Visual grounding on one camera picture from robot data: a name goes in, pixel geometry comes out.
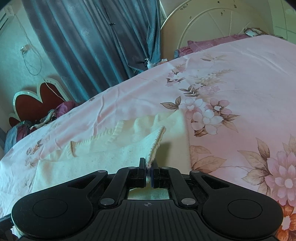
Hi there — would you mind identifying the cream knit sweater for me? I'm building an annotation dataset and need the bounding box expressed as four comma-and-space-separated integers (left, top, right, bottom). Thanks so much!
33, 110, 191, 192

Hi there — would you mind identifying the pile of clothes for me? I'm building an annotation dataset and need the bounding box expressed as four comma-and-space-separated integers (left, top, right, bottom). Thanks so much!
2, 101, 78, 154

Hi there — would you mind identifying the pink floral bed sheet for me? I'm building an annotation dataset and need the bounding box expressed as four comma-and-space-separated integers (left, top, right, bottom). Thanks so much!
1, 35, 295, 240

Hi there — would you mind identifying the white pump bottle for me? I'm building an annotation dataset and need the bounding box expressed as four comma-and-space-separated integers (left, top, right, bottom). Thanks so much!
145, 58, 154, 69

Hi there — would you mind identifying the red heart-shaped headboard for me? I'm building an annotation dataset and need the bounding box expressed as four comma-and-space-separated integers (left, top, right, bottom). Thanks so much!
9, 78, 71, 127

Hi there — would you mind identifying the purple pillow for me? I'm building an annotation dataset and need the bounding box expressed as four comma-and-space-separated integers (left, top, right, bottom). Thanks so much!
174, 34, 248, 58

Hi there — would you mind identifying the blue curtain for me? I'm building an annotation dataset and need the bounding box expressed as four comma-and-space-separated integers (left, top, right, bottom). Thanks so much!
23, 1, 161, 102

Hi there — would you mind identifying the cream round headboard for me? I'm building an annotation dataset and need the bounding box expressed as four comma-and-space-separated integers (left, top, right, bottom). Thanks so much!
161, 1, 271, 60

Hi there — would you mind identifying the floral patterned pillow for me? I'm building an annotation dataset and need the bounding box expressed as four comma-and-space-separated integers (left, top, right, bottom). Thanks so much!
244, 28, 267, 37

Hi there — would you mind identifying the cream wardrobe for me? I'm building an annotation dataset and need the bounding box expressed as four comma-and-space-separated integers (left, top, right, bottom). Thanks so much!
268, 0, 296, 44

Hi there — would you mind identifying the air conditioner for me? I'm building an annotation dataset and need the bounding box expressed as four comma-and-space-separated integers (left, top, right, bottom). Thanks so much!
0, 5, 15, 34

